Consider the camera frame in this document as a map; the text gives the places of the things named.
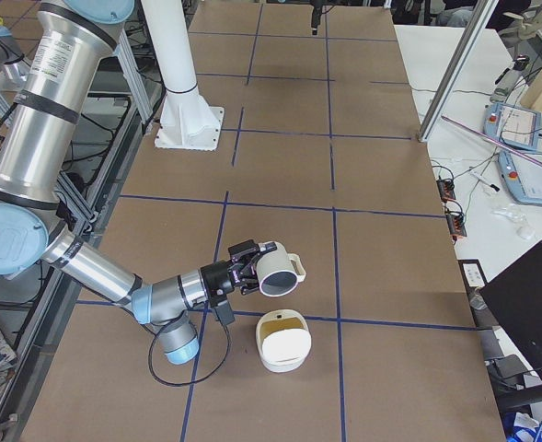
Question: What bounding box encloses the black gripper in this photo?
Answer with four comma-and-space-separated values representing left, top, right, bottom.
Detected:
310, 0, 325, 36
200, 239, 275, 308

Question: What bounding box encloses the white ribbed mug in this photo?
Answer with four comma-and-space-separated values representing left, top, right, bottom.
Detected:
255, 241, 306, 297

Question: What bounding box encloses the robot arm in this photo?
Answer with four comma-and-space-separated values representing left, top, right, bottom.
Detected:
0, 1, 278, 365

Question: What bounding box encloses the cream container with lid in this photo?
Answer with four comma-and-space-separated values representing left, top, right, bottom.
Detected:
256, 309, 312, 373

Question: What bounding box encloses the brown paper table mat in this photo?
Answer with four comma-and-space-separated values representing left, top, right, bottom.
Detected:
21, 2, 503, 441

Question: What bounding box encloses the clear water bottle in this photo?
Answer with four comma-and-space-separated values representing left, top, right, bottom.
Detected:
490, 54, 530, 103

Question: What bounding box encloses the left black power strip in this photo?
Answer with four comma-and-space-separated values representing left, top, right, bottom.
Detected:
436, 178, 456, 203

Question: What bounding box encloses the black power strip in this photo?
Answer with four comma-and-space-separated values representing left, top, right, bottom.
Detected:
444, 210, 467, 242
436, 178, 456, 203

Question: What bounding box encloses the right black power strip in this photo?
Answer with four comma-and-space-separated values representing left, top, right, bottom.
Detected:
444, 210, 467, 242

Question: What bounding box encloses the blue teach pendant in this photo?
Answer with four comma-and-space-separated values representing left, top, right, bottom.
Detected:
483, 102, 541, 151
498, 151, 542, 206

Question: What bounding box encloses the black marker pen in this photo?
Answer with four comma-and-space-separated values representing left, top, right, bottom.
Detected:
469, 170, 501, 192

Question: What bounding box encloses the dark box with label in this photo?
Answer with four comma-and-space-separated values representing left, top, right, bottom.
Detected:
458, 259, 488, 291

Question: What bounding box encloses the black computer monitor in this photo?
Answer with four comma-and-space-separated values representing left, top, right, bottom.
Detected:
480, 240, 542, 378

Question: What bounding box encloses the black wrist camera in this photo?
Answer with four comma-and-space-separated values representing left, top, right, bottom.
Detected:
212, 299, 235, 327

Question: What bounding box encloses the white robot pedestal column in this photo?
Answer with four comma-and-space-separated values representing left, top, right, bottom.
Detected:
142, 0, 225, 151

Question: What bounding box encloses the aluminium frame post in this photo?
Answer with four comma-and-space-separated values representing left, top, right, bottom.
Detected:
418, 0, 498, 143

